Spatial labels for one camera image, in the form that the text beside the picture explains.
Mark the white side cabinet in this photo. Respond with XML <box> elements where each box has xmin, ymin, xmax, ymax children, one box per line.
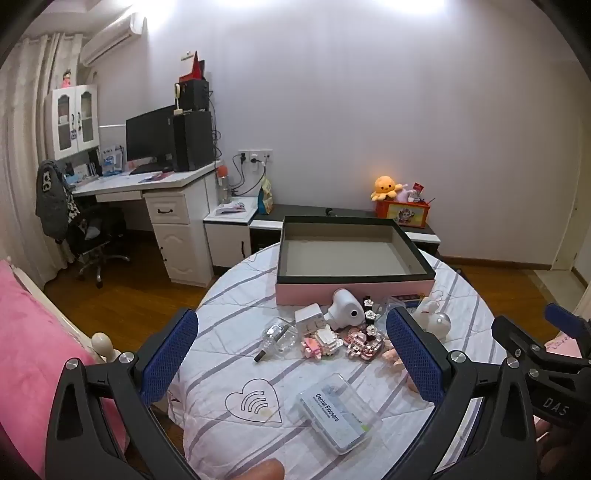
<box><xmin>203</xmin><ymin>197</ymin><xmax>259</xmax><ymax>271</ymax></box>

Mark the blue yellow snack bag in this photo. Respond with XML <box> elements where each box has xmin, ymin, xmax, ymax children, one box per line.
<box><xmin>257</xmin><ymin>178</ymin><xmax>275</xmax><ymax>215</ymax></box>

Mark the red toy box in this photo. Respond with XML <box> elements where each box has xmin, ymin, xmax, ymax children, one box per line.
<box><xmin>375</xmin><ymin>199</ymin><xmax>433</xmax><ymax>229</ymax></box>

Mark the white curtain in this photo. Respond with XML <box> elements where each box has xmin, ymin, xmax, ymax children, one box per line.
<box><xmin>0</xmin><ymin>32</ymin><xmax>84</xmax><ymax>289</ymax></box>

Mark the striped white tablecloth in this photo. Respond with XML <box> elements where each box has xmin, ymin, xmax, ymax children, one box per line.
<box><xmin>166</xmin><ymin>251</ymin><xmax>509</xmax><ymax>480</ymax></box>

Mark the white rabbit toy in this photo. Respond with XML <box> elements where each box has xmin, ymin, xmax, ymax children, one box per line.
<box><xmin>412</xmin><ymin>295</ymin><xmax>441</xmax><ymax>333</ymax></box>

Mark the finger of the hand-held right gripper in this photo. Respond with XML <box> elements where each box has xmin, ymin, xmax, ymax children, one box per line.
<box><xmin>544</xmin><ymin>302</ymin><xmax>591</xmax><ymax>358</ymax></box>
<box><xmin>491</xmin><ymin>315</ymin><xmax>550</xmax><ymax>370</ymax></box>

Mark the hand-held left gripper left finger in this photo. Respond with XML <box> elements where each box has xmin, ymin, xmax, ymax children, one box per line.
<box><xmin>44</xmin><ymin>307</ymin><xmax>204</xmax><ymax>480</ymax></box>

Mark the white desk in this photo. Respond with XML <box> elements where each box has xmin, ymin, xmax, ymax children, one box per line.
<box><xmin>69</xmin><ymin>159</ymin><xmax>220</xmax><ymax>289</ymax></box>

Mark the white hutch cabinet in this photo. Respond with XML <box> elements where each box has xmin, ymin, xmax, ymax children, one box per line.
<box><xmin>45</xmin><ymin>84</ymin><xmax>101</xmax><ymax>161</ymax></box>

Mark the orange octopus plush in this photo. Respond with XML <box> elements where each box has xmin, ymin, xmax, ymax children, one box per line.
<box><xmin>370</xmin><ymin>176</ymin><xmax>403</xmax><ymax>201</ymax></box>

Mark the black computer tower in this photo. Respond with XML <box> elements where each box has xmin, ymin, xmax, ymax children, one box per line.
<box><xmin>173</xmin><ymin>111</ymin><xmax>216</xmax><ymax>172</ymax></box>

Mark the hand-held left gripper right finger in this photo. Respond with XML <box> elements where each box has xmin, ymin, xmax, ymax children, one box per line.
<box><xmin>385</xmin><ymin>305</ymin><xmax>550</xmax><ymax>480</ymax></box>

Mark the white mini hair dryer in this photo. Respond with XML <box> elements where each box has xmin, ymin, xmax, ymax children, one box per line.
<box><xmin>325</xmin><ymin>287</ymin><xmax>363</xmax><ymax>331</ymax></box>

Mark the red folded card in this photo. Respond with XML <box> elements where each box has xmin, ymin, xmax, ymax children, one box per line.
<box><xmin>179</xmin><ymin>51</ymin><xmax>206</xmax><ymax>83</ymax></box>

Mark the person's right hand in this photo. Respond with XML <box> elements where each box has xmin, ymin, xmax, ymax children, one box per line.
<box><xmin>533</xmin><ymin>415</ymin><xmax>591</xmax><ymax>480</ymax></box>

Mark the clear oval case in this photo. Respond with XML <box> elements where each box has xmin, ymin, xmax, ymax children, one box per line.
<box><xmin>383</xmin><ymin>296</ymin><xmax>423</xmax><ymax>315</ymax></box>

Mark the black monitor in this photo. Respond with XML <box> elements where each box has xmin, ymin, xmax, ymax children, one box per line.
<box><xmin>126</xmin><ymin>104</ymin><xmax>177</xmax><ymax>174</ymax></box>

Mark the pink box with dark rim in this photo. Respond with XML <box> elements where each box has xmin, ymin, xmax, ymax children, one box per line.
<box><xmin>276</xmin><ymin>215</ymin><xmax>437</xmax><ymax>306</ymax></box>

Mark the white charger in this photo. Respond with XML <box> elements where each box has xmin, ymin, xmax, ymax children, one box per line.
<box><xmin>294</xmin><ymin>303</ymin><xmax>327</xmax><ymax>336</ymax></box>

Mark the grey patterned jacket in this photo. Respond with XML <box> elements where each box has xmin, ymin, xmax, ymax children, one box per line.
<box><xmin>36</xmin><ymin>159</ymin><xmax>81</xmax><ymax>243</ymax></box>

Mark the black office chair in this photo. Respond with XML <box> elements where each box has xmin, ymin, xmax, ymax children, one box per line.
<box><xmin>65</xmin><ymin>203</ymin><xmax>131</xmax><ymax>289</ymax></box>

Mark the clear plastic bottle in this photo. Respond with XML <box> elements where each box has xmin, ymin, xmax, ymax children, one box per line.
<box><xmin>253</xmin><ymin>322</ymin><xmax>299</xmax><ymax>363</ymax></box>

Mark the pink block toy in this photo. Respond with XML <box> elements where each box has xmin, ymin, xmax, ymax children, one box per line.
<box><xmin>301</xmin><ymin>324</ymin><xmax>343</xmax><ymax>361</ymax></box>
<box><xmin>344</xmin><ymin>329</ymin><xmax>385</xmax><ymax>363</ymax></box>

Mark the black power cable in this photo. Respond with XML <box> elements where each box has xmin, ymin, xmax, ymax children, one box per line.
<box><xmin>230</xmin><ymin>154</ymin><xmax>269</xmax><ymax>197</ymax></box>

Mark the white air conditioner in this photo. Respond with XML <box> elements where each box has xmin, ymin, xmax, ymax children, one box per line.
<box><xmin>79</xmin><ymin>13</ymin><xmax>147</xmax><ymax>65</ymax></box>

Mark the black speaker box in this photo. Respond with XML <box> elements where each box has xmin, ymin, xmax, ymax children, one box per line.
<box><xmin>179</xmin><ymin>79</ymin><xmax>210</xmax><ymax>112</ymax></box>

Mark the pink blanket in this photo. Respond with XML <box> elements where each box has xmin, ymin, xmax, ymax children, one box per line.
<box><xmin>0</xmin><ymin>258</ymin><xmax>130</xmax><ymax>478</ymax></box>

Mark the pink pig figurine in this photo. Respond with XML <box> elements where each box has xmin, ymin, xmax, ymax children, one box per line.
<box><xmin>381</xmin><ymin>342</ymin><xmax>409</xmax><ymax>377</ymax></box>

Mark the white door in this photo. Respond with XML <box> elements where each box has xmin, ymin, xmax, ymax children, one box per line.
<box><xmin>551</xmin><ymin>138</ymin><xmax>591</xmax><ymax>315</ymax></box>

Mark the clear dental floss box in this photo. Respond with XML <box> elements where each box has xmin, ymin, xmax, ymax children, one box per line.
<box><xmin>295</xmin><ymin>373</ymin><xmax>384</xmax><ymax>455</ymax></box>

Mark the white bed frame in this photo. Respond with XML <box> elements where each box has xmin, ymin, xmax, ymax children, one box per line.
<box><xmin>7</xmin><ymin>256</ymin><xmax>123</xmax><ymax>370</ymax></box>

